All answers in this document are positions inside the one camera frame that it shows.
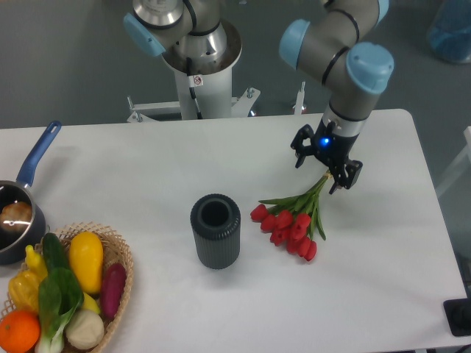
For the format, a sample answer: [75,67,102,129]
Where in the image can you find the green bok choy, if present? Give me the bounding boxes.
[35,268,83,352]

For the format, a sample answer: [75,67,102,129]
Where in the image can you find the purple eggplant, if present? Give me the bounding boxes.
[100,263,127,319]

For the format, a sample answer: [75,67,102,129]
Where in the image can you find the white frame at right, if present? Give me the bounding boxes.
[435,126,470,198]

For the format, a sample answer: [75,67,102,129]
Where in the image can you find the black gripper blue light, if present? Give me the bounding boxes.
[290,121,363,195]

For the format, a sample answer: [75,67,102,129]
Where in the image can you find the bread roll in pan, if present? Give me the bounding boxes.
[1,202,32,233]

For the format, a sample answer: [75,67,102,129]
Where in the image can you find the dark grey ribbed vase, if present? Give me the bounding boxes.
[190,193,241,270]

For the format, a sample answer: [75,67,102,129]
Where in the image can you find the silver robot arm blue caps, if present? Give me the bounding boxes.
[123,1,394,190]

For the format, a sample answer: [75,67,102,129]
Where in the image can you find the yellow bell pepper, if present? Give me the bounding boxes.
[8,270,40,314]

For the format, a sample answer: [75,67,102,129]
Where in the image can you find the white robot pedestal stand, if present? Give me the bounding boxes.
[124,14,261,122]

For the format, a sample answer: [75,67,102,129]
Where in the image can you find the woven wicker basket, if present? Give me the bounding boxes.
[1,223,133,352]

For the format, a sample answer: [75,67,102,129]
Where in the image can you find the orange fruit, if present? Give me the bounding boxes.
[1,310,40,353]

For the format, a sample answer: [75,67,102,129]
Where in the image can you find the black device at table edge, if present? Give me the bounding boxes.
[443,298,470,337]

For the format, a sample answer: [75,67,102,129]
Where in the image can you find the dark green cucumber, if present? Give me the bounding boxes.
[42,232,71,273]

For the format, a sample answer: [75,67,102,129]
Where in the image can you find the yellow squash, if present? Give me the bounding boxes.
[68,232,104,296]

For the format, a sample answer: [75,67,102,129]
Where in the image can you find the red tulip bouquet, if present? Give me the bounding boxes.
[249,171,332,262]

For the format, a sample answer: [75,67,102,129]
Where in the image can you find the blue translucent container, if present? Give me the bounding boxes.
[426,1,470,64]

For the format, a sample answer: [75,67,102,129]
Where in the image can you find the blue handled saucepan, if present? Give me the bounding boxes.
[1,121,62,265]

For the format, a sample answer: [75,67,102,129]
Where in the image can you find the black cable on pedestal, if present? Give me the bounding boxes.
[185,57,204,120]

